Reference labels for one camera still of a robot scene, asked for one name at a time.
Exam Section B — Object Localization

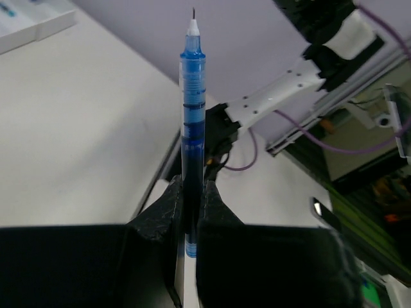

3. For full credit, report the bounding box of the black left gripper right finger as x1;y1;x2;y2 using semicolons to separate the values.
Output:
196;181;364;307

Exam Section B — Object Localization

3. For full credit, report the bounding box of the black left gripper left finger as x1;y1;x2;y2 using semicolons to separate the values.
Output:
1;176;183;307

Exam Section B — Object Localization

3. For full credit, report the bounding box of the blue pen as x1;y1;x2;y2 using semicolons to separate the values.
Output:
179;8;206;258

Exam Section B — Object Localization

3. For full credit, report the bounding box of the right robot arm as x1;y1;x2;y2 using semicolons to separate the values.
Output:
204;1;385;166

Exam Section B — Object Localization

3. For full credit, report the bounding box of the white compartment tray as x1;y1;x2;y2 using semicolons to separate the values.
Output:
1;0;76;54

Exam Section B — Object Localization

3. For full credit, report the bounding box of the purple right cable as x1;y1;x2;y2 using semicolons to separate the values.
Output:
223;3;411;171

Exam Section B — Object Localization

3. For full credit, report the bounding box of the teal pen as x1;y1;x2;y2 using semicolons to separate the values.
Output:
0;2;15;17

